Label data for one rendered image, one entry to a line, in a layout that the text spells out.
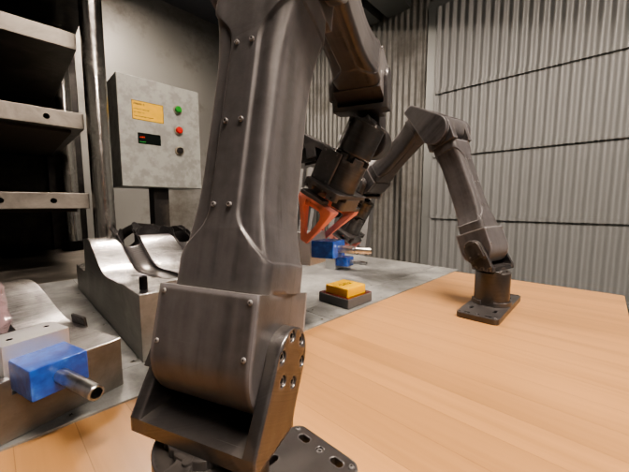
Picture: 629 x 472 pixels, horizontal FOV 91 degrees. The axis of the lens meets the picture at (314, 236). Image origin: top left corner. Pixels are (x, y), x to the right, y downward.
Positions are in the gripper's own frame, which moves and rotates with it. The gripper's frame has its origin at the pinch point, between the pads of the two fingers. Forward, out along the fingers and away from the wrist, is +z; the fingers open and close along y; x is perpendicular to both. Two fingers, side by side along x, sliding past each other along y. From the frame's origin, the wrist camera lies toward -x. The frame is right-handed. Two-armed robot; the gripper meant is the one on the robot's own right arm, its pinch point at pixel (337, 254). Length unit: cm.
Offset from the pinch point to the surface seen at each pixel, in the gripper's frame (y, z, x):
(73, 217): 30, 55, -116
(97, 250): 60, 2, -19
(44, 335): 75, -10, 9
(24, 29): 54, -21, -97
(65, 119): 47, -2, -81
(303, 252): 43.7, -16.8, 13.0
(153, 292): 64, -9, 7
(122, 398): 70, -4, 16
